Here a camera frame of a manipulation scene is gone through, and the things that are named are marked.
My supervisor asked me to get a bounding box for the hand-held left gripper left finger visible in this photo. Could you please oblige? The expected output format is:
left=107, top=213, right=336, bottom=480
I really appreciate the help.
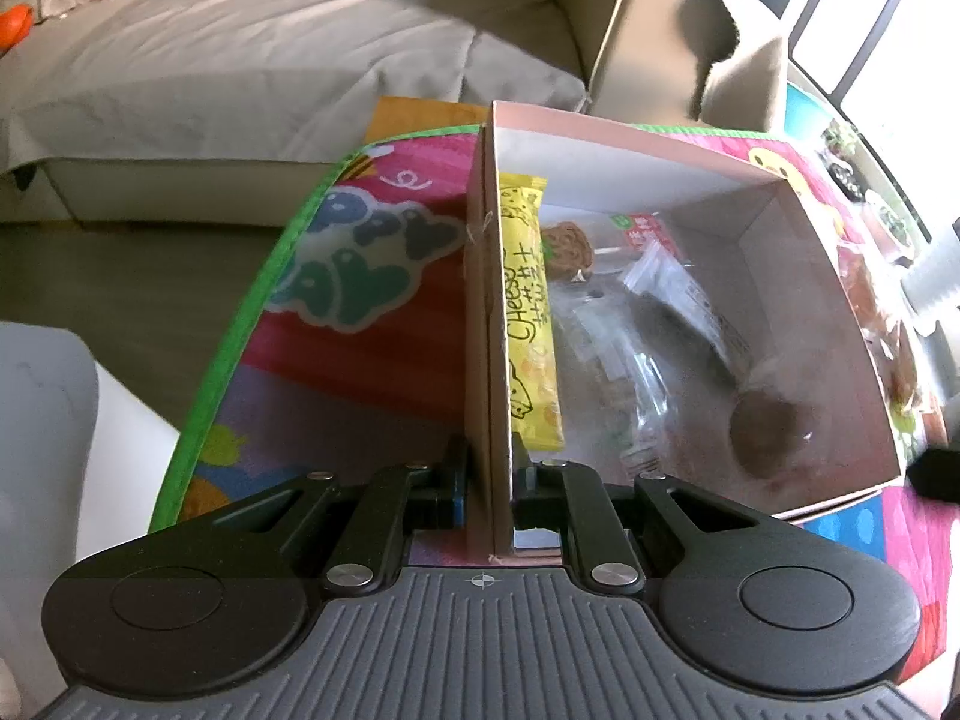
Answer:
left=161, top=438, right=473, bottom=593

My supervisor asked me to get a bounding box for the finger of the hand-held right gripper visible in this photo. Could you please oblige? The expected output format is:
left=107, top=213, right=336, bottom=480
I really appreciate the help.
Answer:
left=906, top=447, right=960, bottom=500

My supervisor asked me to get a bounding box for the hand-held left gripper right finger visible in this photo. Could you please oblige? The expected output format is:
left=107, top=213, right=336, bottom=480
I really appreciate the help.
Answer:
left=512, top=439, right=796, bottom=592

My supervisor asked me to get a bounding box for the brown bread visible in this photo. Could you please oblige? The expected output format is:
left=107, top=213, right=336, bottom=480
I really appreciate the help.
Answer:
left=874, top=315, right=932, bottom=422

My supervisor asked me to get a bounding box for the clear barcode snack packet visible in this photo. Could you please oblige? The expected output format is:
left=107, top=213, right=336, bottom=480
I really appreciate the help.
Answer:
left=559, top=291, right=677, bottom=475

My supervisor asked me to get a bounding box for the yellow snack packet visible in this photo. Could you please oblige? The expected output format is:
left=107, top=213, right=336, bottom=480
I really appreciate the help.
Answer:
left=499, top=172, right=568, bottom=453

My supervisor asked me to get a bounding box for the clear round cookie packet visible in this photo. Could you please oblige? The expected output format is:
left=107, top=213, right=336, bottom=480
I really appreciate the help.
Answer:
left=540, top=208, right=662, bottom=293

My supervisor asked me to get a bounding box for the long clear snack packet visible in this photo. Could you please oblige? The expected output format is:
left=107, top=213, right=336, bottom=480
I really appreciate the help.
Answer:
left=621, top=240, right=755, bottom=391

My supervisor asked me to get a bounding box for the pink cardboard box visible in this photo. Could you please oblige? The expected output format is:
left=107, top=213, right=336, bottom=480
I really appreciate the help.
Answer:
left=461, top=100, right=902, bottom=565

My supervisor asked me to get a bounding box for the colourful cartoon play mat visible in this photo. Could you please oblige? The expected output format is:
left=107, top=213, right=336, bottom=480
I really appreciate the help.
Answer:
left=146, top=120, right=960, bottom=691

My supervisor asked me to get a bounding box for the pale pot with sprouts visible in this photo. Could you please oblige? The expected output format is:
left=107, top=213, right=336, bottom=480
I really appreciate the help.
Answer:
left=862, top=187, right=917, bottom=265

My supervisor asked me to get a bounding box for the dark shallow plant tray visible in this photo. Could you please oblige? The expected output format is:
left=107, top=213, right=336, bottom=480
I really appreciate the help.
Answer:
left=821, top=120, right=872, bottom=201

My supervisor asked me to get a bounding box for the white furniture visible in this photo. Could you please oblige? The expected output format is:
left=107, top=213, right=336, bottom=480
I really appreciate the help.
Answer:
left=0, top=319, right=186, bottom=720

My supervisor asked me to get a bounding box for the cream ottoman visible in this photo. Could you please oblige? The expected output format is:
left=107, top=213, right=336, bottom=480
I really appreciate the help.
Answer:
left=586, top=0, right=722, bottom=122

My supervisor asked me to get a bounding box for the grey covered sofa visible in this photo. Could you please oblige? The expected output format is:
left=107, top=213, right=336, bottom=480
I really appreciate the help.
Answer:
left=0, top=0, right=587, bottom=227

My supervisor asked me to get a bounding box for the orange toy ball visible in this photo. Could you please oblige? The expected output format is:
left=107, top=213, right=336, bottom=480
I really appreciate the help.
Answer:
left=0, top=4, right=35, bottom=55

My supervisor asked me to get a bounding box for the black window frame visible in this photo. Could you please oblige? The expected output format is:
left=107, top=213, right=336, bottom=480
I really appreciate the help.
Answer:
left=735, top=0, right=960, bottom=115

